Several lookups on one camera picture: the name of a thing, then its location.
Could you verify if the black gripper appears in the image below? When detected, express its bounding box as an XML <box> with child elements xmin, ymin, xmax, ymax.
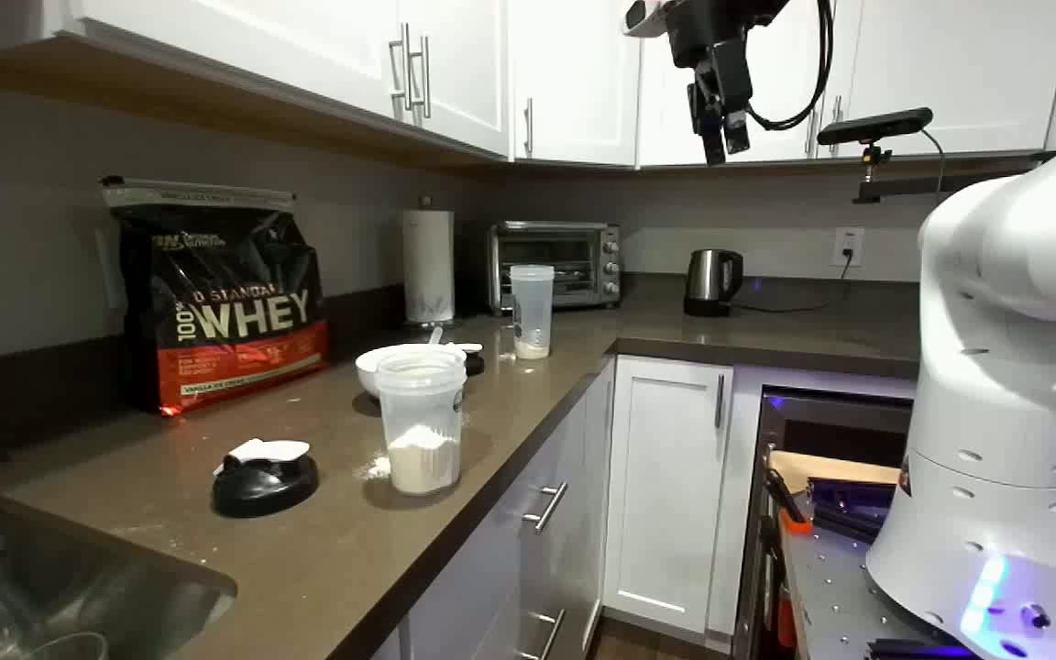
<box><xmin>665</xmin><ymin>0</ymin><xmax>792</xmax><ymax>169</ymax></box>

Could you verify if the black red whey protein bag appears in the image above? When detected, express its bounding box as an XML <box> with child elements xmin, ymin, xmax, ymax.
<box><xmin>112</xmin><ymin>203</ymin><xmax>338</xmax><ymax>422</ymax></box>

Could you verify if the white scoop on lid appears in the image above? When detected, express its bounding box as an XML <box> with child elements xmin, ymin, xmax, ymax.
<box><xmin>225</xmin><ymin>437</ymin><xmax>317</xmax><ymax>470</ymax></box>

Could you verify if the white wall outlet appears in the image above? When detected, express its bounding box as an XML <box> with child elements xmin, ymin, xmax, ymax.
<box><xmin>834</xmin><ymin>222</ymin><xmax>868</xmax><ymax>269</ymax></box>

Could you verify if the clear plastic shaker bottle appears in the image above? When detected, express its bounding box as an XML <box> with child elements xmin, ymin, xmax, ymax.
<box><xmin>508</xmin><ymin>260</ymin><xmax>557</xmax><ymax>364</ymax></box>

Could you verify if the black bar camera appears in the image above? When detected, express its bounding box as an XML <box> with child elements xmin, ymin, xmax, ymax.
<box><xmin>816</xmin><ymin>103</ymin><xmax>939</xmax><ymax>151</ymax></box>

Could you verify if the silver electric kettle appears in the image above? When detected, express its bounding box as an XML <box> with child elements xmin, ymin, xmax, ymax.
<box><xmin>682</xmin><ymin>244</ymin><xmax>748</xmax><ymax>319</ymax></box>

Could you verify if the white paper towel roll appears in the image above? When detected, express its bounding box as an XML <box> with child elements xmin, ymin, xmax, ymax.
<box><xmin>401</xmin><ymin>206</ymin><xmax>460</xmax><ymax>331</ymax></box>

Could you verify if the black camera stand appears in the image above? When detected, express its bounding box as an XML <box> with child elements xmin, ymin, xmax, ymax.
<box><xmin>850</xmin><ymin>139</ymin><xmax>960</xmax><ymax>209</ymax></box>

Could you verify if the white lower cabinet door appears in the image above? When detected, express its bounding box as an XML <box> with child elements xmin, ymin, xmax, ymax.
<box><xmin>597</xmin><ymin>351</ymin><xmax>741</xmax><ymax>638</ymax></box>

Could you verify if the black round shaker lid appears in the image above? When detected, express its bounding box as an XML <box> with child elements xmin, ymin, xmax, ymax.
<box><xmin>209</xmin><ymin>442</ymin><xmax>323</xmax><ymax>519</ymax></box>

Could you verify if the stainless steel sink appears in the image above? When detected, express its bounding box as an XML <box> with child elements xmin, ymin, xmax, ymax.
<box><xmin>0</xmin><ymin>491</ymin><xmax>244</xmax><ymax>660</ymax></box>

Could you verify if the orange small object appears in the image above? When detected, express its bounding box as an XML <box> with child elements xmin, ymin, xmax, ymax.
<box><xmin>773</xmin><ymin>502</ymin><xmax>822</xmax><ymax>544</ymax></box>

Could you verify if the silver drawer handle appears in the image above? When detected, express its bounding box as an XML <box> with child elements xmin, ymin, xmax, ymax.
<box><xmin>513</xmin><ymin>605</ymin><xmax>566</xmax><ymax>660</ymax></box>
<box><xmin>519</xmin><ymin>479</ymin><xmax>572</xmax><ymax>536</ymax></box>

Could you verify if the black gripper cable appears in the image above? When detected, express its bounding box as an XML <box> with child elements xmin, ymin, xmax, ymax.
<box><xmin>746</xmin><ymin>0</ymin><xmax>839</xmax><ymax>136</ymax></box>

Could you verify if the clear cup with white powder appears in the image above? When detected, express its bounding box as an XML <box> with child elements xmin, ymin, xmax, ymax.
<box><xmin>374</xmin><ymin>351</ymin><xmax>471</xmax><ymax>497</ymax></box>

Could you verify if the wooden board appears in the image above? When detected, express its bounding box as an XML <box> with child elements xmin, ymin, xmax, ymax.
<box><xmin>766</xmin><ymin>447</ymin><xmax>906</xmax><ymax>497</ymax></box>

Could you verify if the silver toaster oven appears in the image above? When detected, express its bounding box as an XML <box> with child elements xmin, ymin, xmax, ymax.
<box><xmin>486</xmin><ymin>216</ymin><xmax>629</xmax><ymax>315</ymax></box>

